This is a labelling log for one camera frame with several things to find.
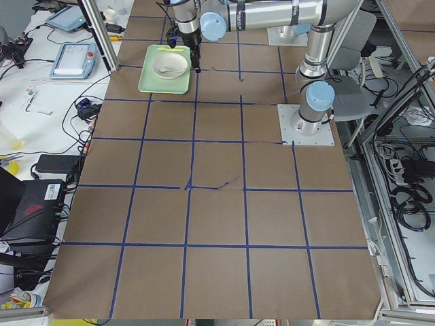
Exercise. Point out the yellow plastic fork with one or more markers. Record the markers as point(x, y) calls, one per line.
point(178, 50)

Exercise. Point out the light green tray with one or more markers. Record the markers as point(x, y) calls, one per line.
point(151, 83)

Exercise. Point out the grey office chair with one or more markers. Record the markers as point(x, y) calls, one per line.
point(349, 102)

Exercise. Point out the blue teach pendant far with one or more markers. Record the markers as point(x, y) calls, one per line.
point(69, 19)

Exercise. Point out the aluminium frame post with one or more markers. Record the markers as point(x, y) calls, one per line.
point(95, 22)

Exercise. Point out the blue teach pendant near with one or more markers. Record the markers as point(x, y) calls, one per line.
point(74, 61)

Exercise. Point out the light green plastic spoon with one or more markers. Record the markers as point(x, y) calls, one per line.
point(171, 70)

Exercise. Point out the blue teach pendant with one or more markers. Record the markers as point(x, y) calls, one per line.
point(74, 61)
point(69, 19)

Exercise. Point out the black laptop with red logo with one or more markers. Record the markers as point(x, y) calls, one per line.
point(30, 213)

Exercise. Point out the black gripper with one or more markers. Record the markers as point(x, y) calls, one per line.
point(192, 41)

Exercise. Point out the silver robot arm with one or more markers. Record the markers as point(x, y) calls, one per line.
point(290, 32)
point(211, 20)

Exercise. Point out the white round plate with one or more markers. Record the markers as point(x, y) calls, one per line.
point(174, 60)

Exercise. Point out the brown paper table cover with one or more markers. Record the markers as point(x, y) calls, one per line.
point(190, 206)

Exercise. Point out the black power adapter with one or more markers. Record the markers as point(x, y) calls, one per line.
point(56, 164)

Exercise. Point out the white paper cup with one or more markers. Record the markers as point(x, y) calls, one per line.
point(110, 16)

